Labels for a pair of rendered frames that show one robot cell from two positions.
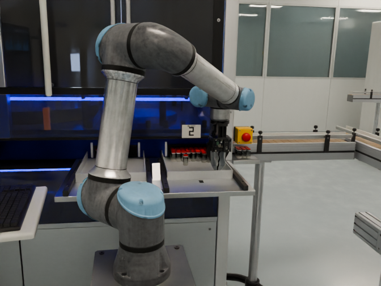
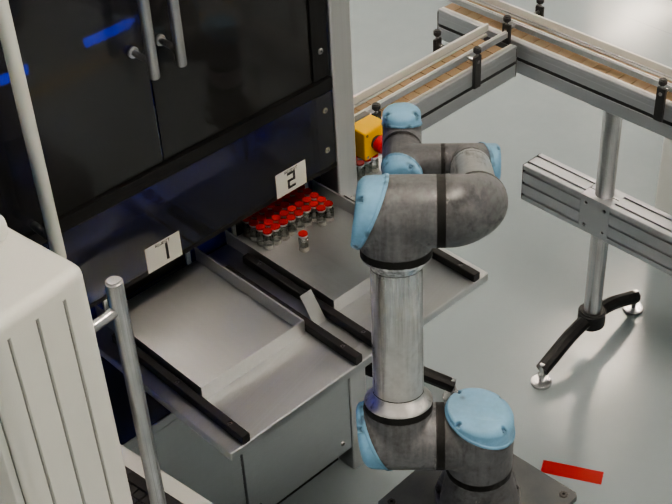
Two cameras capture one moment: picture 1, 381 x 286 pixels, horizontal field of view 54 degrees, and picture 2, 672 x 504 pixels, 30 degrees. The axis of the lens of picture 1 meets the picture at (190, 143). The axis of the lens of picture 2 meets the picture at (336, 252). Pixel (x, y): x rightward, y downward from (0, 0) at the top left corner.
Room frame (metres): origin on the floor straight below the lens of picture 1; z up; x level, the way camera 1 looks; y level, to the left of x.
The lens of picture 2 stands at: (-0.23, 1.12, 2.54)
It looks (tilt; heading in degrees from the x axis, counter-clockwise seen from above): 38 degrees down; 327
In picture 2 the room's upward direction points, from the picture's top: 3 degrees counter-clockwise
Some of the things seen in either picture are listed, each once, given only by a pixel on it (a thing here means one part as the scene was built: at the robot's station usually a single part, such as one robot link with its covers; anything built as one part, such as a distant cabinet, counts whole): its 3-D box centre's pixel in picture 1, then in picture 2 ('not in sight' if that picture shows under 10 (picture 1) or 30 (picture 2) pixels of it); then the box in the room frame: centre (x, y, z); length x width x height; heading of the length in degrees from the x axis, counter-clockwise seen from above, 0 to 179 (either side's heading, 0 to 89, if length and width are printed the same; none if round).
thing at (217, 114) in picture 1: (220, 114); not in sight; (1.39, -0.11, 1.14); 0.08 x 0.08 x 0.05
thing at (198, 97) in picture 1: (208, 96); (410, 164); (1.30, -0.06, 1.21); 0.11 x 0.11 x 0.08; 52
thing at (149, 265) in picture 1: (142, 253); (478, 480); (0.88, 0.12, 0.84); 0.15 x 0.15 x 0.10
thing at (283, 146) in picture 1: (288, 142); (408, 93); (1.89, -0.51, 0.92); 0.69 x 0.16 x 0.16; 98
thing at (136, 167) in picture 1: (113, 164); (199, 319); (1.50, 0.32, 0.90); 0.34 x 0.26 x 0.04; 8
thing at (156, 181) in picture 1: (157, 175); (330, 319); (1.33, 0.12, 0.91); 0.14 x 0.03 x 0.06; 9
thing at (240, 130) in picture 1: (243, 134); (365, 136); (1.71, -0.25, 0.99); 0.08 x 0.07 x 0.07; 8
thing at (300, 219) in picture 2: (190, 156); (295, 222); (1.64, 0.00, 0.90); 0.18 x 0.02 x 0.05; 98
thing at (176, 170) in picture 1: (193, 163); (323, 242); (1.55, -0.02, 0.90); 0.34 x 0.26 x 0.04; 8
